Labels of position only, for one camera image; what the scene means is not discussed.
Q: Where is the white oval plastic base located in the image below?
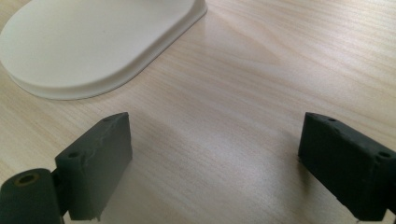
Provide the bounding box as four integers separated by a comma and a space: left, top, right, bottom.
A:
0, 0, 208, 101

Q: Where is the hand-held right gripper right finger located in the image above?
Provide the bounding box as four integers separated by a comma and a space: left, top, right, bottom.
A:
297, 111, 396, 222

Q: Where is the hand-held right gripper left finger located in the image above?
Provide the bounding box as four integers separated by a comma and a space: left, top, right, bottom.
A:
54, 111, 134, 222

